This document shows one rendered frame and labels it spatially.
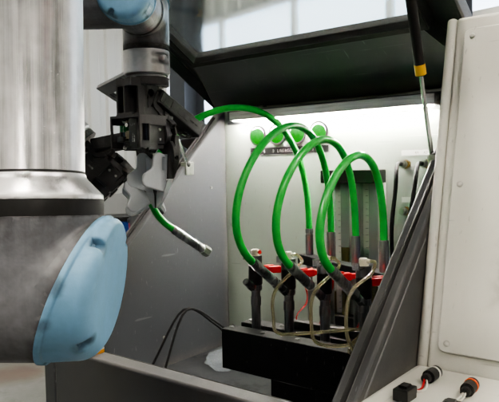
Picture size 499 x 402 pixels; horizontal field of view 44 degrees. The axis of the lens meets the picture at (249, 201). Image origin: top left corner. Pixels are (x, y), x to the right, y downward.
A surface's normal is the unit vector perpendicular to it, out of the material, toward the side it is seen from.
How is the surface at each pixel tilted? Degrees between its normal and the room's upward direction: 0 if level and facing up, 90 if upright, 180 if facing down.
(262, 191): 90
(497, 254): 76
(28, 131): 86
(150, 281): 90
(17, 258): 86
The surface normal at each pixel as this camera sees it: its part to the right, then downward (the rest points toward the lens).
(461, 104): -0.61, -0.18
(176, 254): 0.79, 0.02
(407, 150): -0.62, 0.05
